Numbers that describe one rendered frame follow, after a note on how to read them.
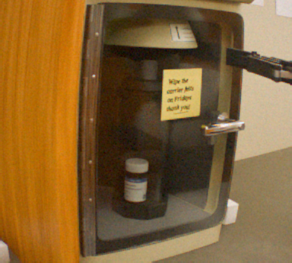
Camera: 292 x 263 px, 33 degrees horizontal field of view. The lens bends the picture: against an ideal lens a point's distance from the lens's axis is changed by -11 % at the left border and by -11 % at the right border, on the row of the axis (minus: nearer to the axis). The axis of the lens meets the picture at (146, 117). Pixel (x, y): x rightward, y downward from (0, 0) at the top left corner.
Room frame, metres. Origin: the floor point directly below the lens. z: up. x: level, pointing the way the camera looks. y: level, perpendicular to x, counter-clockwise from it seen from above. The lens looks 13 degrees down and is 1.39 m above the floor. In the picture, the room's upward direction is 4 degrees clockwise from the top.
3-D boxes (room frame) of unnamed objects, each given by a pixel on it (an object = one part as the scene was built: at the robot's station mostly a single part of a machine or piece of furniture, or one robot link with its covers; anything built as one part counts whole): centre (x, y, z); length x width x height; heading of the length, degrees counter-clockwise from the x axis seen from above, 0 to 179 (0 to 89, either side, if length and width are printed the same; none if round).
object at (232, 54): (0.85, -0.15, 1.31); 0.07 x 0.01 x 0.03; 37
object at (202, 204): (0.82, -0.04, 1.19); 0.30 x 0.01 x 0.40; 126
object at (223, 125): (0.84, -0.11, 1.20); 0.10 x 0.05 x 0.03; 126
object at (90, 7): (0.73, 0.08, 1.19); 0.03 x 0.02 x 0.39; 127
